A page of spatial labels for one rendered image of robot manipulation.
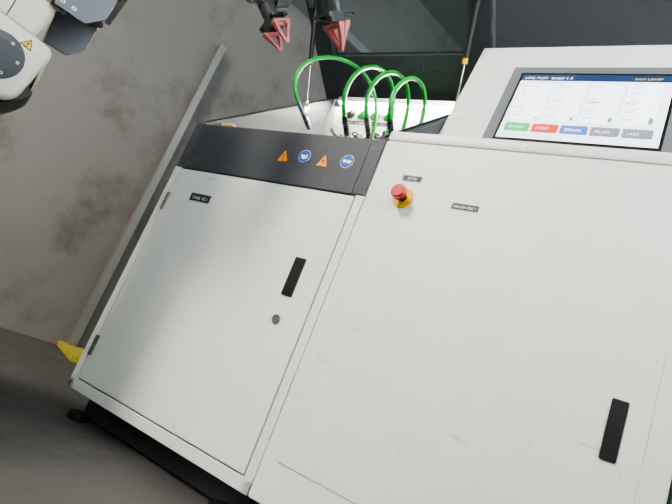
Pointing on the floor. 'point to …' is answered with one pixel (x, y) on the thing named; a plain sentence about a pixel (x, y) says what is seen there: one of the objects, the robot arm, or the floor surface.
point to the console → (491, 326)
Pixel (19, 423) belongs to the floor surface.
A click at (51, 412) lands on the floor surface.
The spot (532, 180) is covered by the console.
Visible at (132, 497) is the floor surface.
